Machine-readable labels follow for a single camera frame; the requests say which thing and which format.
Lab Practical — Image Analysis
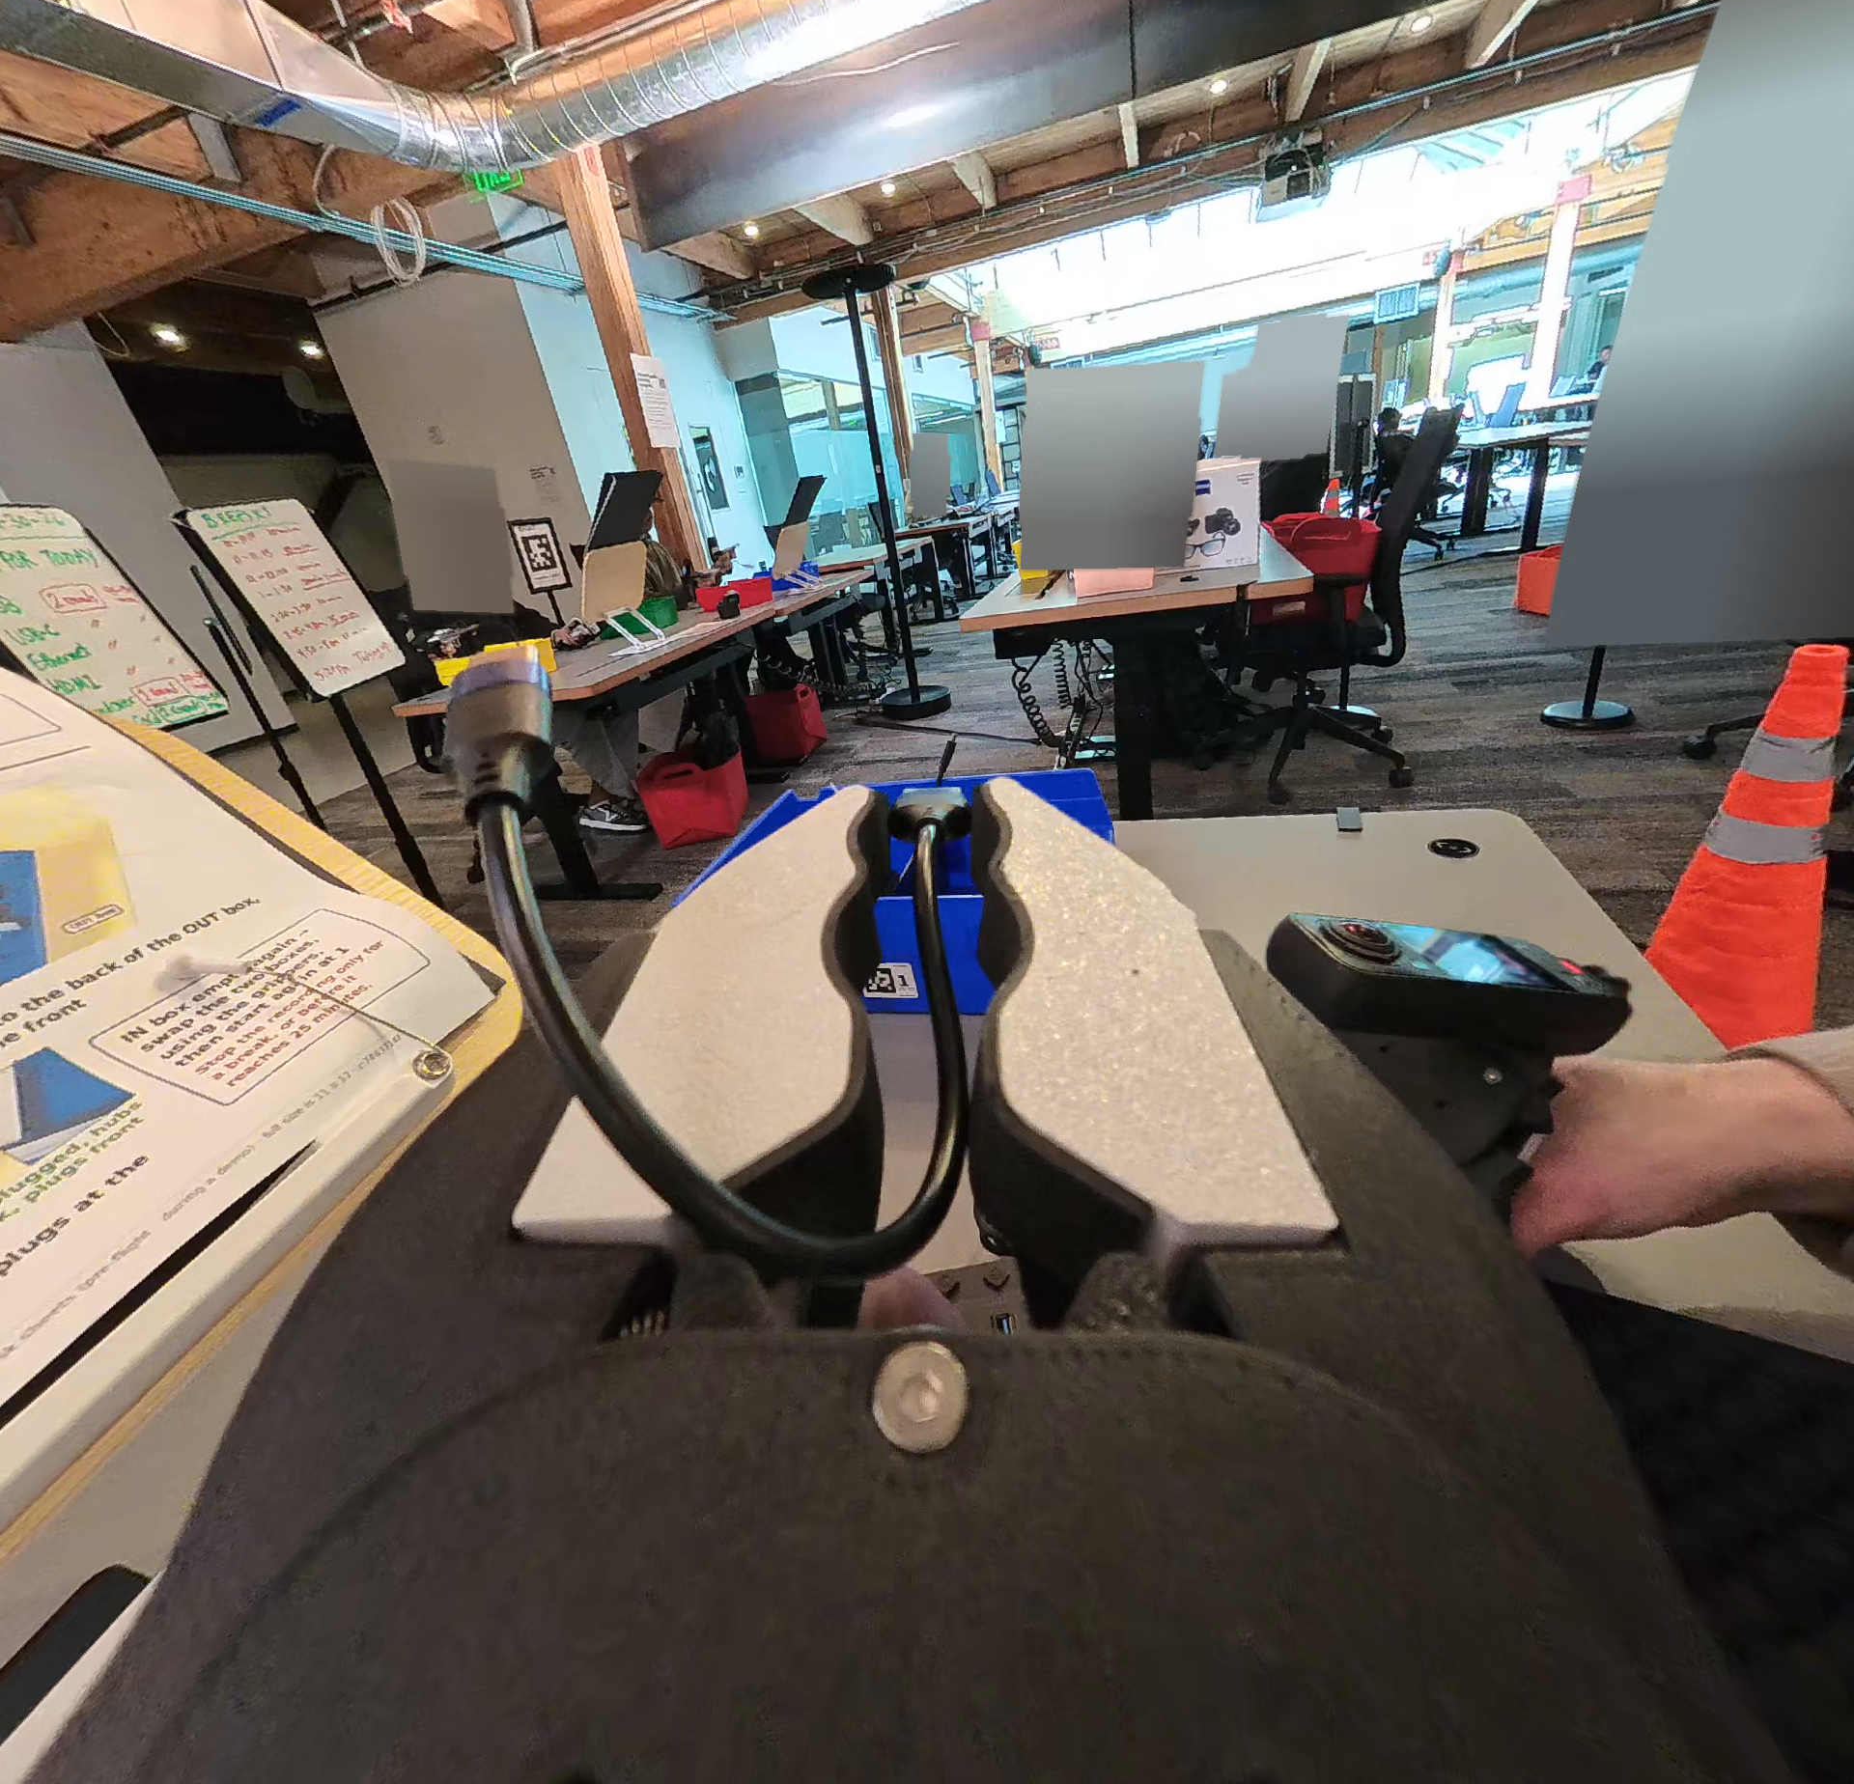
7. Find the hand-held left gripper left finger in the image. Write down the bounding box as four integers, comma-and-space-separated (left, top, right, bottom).
515, 787, 886, 1297

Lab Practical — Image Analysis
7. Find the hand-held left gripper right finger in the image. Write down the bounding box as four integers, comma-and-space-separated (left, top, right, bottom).
973, 778, 1346, 1306

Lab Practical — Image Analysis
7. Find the blue plug usb cable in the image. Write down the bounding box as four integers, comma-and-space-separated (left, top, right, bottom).
443, 647, 973, 1283

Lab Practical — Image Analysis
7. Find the blue plastic bin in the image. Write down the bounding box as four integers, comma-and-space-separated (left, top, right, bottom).
675, 772, 1124, 1023

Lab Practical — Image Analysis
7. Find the person's right hand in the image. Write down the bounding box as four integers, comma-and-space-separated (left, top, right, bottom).
1500, 1039, 1854, 1267

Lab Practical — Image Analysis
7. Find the instruction sheet on stand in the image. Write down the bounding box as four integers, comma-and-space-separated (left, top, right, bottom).
0, 666, 533, 1564

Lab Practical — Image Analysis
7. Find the red plastic bin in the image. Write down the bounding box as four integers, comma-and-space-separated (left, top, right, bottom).
626, 749, 752, 853
739, 681, 835, 772

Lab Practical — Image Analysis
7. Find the orange traffic cone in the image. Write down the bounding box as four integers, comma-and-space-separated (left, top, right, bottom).
1644, 645, 1854, 1053

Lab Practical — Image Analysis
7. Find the black office chair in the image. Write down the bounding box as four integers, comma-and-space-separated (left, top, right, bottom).
1243, 404, 1467, 806

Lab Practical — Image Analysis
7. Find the wooden work desk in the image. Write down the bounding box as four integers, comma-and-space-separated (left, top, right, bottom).
395, 577, 877, 904
951, 551, 1326, 824

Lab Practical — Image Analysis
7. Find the white printed box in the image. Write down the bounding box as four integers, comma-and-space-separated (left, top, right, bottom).
1178, 452, 1263, 577

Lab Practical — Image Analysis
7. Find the printed instruction sheet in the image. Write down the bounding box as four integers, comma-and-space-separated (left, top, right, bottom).
0, 666, 504, 1414

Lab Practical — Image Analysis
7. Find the black foam wrist rest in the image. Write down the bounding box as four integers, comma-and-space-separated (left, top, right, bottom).
1529, 1279, 1854, 1744

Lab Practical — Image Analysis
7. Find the handwritten whiteboard sign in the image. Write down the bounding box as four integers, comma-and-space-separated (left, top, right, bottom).
174, 499, 412, 705
0, 499, 227, 738

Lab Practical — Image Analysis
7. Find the white document stand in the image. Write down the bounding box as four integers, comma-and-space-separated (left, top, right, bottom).
0, 1075, 478, 1671

